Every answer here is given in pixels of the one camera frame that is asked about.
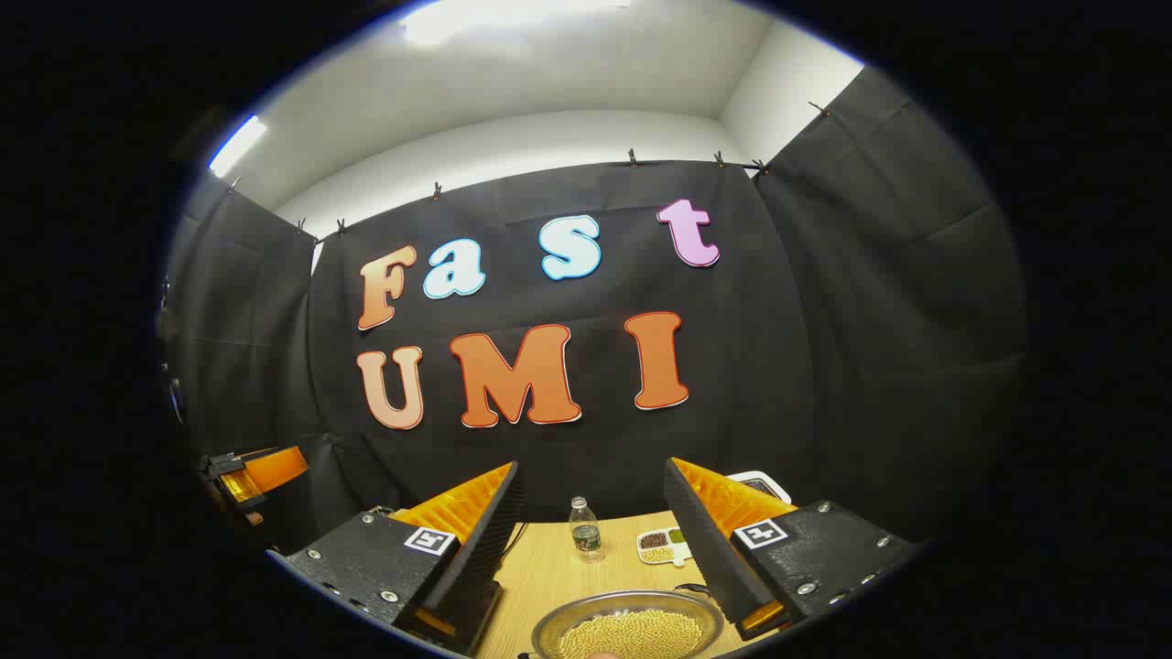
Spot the long ceiling light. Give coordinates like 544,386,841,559
209,114,269,178

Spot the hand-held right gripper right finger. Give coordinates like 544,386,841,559
663,457,922,643

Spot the white toaster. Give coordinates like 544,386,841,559
728,470,794,507

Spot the clear plastic water bottle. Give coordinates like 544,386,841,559
570,497,605,562

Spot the wide ceiling light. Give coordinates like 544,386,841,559
401,0,633,49

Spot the white divided bean dish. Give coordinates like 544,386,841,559
636,526,693,567

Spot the row of black cloth clips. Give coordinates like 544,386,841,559
229,101,832,235

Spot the pile of soybeans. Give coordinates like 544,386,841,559
559,610,704,659

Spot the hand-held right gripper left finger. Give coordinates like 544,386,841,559
270,460,529,656

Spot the stainless steel pot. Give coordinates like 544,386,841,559
517,582,726,659

